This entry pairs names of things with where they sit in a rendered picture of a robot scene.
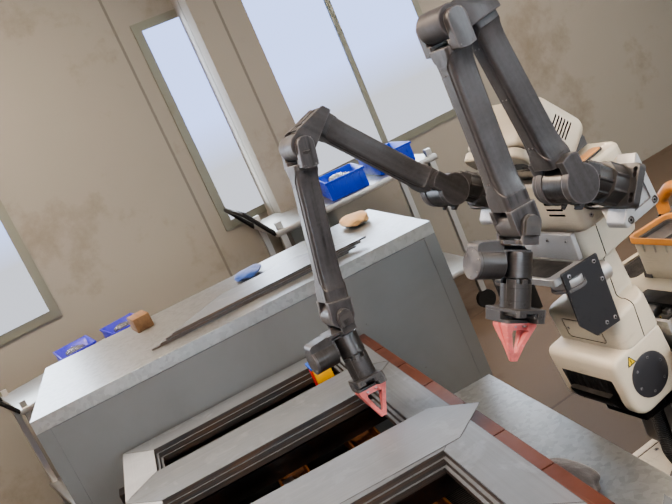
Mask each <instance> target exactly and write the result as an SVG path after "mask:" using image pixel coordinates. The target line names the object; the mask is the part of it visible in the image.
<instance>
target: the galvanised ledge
mask: <svg viewBox="0 0 672 504"><path fill-rule="evenodd" d="M454 395H456V396H457V397H458V398H460V399H461V400H463V401H464V402H466V403H474V402H480V404H479V405H478V407H477V409H476V410H478V411H479V412H481V413H482V414H484V415H485V416H487V417H488V418H490V419H491V420H492V421H494V422H495V423H497V424H498V425H500V426H501V427H503V428H504V429H505V430H507V431H509V432H510V433H512V434H513V435H515V436H516V437H518V438H519V439H521V440H522V441H524V442H525V443H527V444H528V445H529V446H531V447H532V448H534V449H535V450H537V451H538V452H540V453H541V454H543V455H544V456H546V457H547V458H566V459H570V460H573V461H576V462H579V463H582V464H584V465H587V466H589V467H591V468H592V469H594V470H596V471H597V472H598V473H599V475H600V480H599V484H600V487H601V490H600V491H599V493H600V494H602V495H603V496H605V497H606V498H608V499H609V500H611V501H612V502H614V503H615V504H663V500H664V494H665V495H666V496H668V497H670V498H671V499H672V476H670V475H668V474H666V473H665V472H663V471H661V470H659V469H657V468H656V467H654V466H652V465H650V464H649V463H647V462H645V461H643V460H641V459H640V458H638V457H636V456H634V455H633V454H631V453H629V452H627V451H625V450H624V449H622V448H620V447H618V446H616V445H615V444H613V443H611V442H609V441H608V440H606V439H604V438H602V437H600V436H599V435H597V434H595V433H593V432H592V431H590V430H588V429H586V428H584V427H583V426H581V425H579V424H577V423H576V422H574V421H572V420H570V419H568V418H567V417H565V416H563V415H561V414H559V413H558V412H556V411H554V410H552V409H551V408H549V407H547V406H545V405H543V404H542V403H540V402H538V401H536V400H535V399H533V398H531V397H529V396H527V395H526V394H524V393H522V392H520V391H518V390H517V389H515V388H513V387H511V386H510V385H508V384H506V383H504V382H502V381H501V380H499V379H497V378H495V377H494V376H492V375H490V374H488V375H487V376H485V377H483V378H481V379H479V380H478V381H476V382H474V383H472V384H471V385H469V386H467V387H465V388H463V389H462V390H460V391H458V392H456V393H455V394H454Z"/></svg>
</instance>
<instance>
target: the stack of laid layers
mask: <svg viewBox="0 0 672 504"><path fill-rule="evenodd" d="M312 382H314V380H313V378H312V376H311V374H310V372H309V370H308V368H307V369H306V370H304V371H302V372H300V373H298V374H296V375H294V376H292V377H290V378H289V379H287V380H285V381H283V382H281V383H279V384H277V385H275V386H274V387H272V388H270V389H268V390H266V391H264V392H262V393H260V394H258V395H257V396H255V397H253V398H251V399H249V400H247V401H245V402H243V403H242V404H240V405H238V406H236V407H234V408H232V409H230V410H228V411H226V412H225V413H223V414H221V415H219V416H217V417H215V418H213V419H211V420H209V421H208V422H206V423H204V424H202V425H200V426H198V427H196V428H194V429H193V430H191V431H189V432H187V433H185V434H183V435H181V436H179V437H177V438H176V439H174V440H172V441H170V442H168V443H166V444H164V445H162V446H161V447H159V448H157V449H155V450H154V453H155V459H156V465H157V471H158V470H160V469H162V468H164V467H166V462H165V461H167V460H169V459H170V458H172V457H174V456H176V455H178V454H180V453H182V452H183V451H185V450H187V449H189V448H191V447H193V446H195V445H197V444H198V443H200V442H202V441H204V440H206V439H208V438H210V437H211V436H213V435H215V434H217V433H219V432H221V431H223V430H225V429H226V428H228V427H230V426H232V425H234V424H236V423H238V422H239V421H241V420H243V419H245V418H247V417H249V416H251V415H253V414H254V413H256V412H258V411H260V410H262V409H264V408H266V407H267V406H269V405H271V404H273V403H275V402H277V401H279V400H281V399H282V398H284V397H286V396H288V395H290V394H292V393H294V392H295V391H297V390H299V389H301V388H303V387H305V386H307V385H309V384H310V383H312ZM368 398H369V399H370V400H371V401H372V402H373V403H374V404H375V405H376V406H377V407H378V408H379V409H381V403H380V397H379V395H378V394H377V393H376V392H373V393H371V394H369V395H368ZM386 405H387V414H386V415H384V416H386V417H387V418H388V419H389V420H390V421H391V422H392V423H393V424H394V425H397V424H399V423H401V422H402V421H404V420H406V418H405V417H404V416H403V415H402V414H400V413H399V412H398V411H397V410H396V409H395V408H393V407H392V406H391V405H390V404H389V403H388V402H387V401H386ZM368 407H369V406H368V405H367V404H366V403H365V402H364V401H363V400H361V399H360V398H359V397H358V396H357V395H354V396H353V397H351V398H349V399H347V400H345V401H344V402H342V403H340V404H338V405H336V406H334V407H333V408H331V409H329V410H327V411H325V412H323V413H322V414H320V415H318V416H316V417H314V418H312V419H311V420H309V421H307V422H305V423H303V424H301V425H300V426H298V427H296V428H294V429H292V430H290V431H289V432H287V433H285V434H283V435H281V436H279V437H278V438H276V439H274V440H272V441H270V442H268V443H267V444H265V445H263V446H261V447H259V448H257V449H256V450H254V451H252V452H250V453H248V454H246V455H245V456H243V457H241V458H239V459H237V460H235V461H234V462H232V463H230V464H228V465H226V466H225V467H223V468H221V469H219V470H217V471H215V472H214V473H212V474H210V475H208V476H206V477H204V478H203V479H201V480H199V481H197V482H195V483H193V484H192V485H190V486H188V487H186V488H184V489H182V490H181V491H179V492H177V493H175V494H173V495H171V496H170V497H168V498H166V499H164V500H162V502H163V504H194V503H196V502H198V501H200V500H201V499H203V498H205V497H207V496H209V495H210V494H212V493H214V492H216V491H218V490H220V489H221V488H223V487H225V486H227V485H229V484H230V483H232V482H234V481H236V480H238V479H239V478H241V477H243V476H245V475H247V474H248V473H250V472H252V471H254V470H256V469H258V468H259V467H261V466H263V465H265V464H267V463H268V462H270V461H272V460H274V459H276V458H277V457H279V456H281V455H283V454H285V453H287V452H288V451H290V450H292V449H294V448H296V447H297V446H299V445H301V444H303V443H305V442H306V441H308V440H310V439H312V438H314V437H316V436H317V435H319V434H321V433H323V432H325V431H326V430H328V429H330V428H332V427H334V426H335V425H337V424H339V423H341V422H343V421H344V420H346V419H348V418H350V417H352V416H354V415H355V414H357V413H359V412H361V411H363V410H364V409H366V408H368ZM445 447H446V446H444V447H442V448H441V449H439V450H437V451H435V452H433V453H431V454H430V455H428V456H426V457H424V458H422V459H421V460H419V461H417V462H415V463H413V464H412V465H410V466H408V467H406V468H404V469H403V470H401V471H399V472H397V473H396V474H394V475H392V476H390V477H388V478H387V479H385V480H383V481H381V482H379V483H377V484H376V485H374V486H372V487H370V488H368V489H366V490H365V491H363V492H361V493H359V494H357V495H356V496H354V497H352V498H350V499H348V500H346V501H345V502H343V503H341V504H396V503H397V502H399V501H401V500H402V499H404V498H406V497H408V496H409V495H411V494H413V493H414V492H416V491H418V490H420V489H421V488H423V487H425V486H426V485H428V484H430V483H432V482H433V481H435V480H437V479H438V478H440V477H442V476H443V475H445V474H449V475H450V476H451V477H452V478H453V479H454V480H455V481H456V482H457V483H458V484H459V485H460V486H462V487H463V488H464V489H465V490H466V491H467V492H468V493H469V494H470V495H471V496H472V497H474V498H475V499H476V500H477V501H478V502H479V503H480V504H505V503H503V502H502V501H501V500H500V499H499V498H498V497H496V496H495V495H494V494H493V493H492V492H491V491H490V490H488V489H487V488H486V487H485V486H484V485H483V484H481V483H480V482H479V481H478V480H477V479H476V478H474V477H473V476H472V475H471V474H470V473H469V472H468V471H466V470H465V469H464V468H463V467H462V466H461V465H459V464H458V463H457V462H456V461H455V460H454V459H452V458H451V457H450V456H449V455H448V454H447V453H446V452H444V449H445Z"/></svg>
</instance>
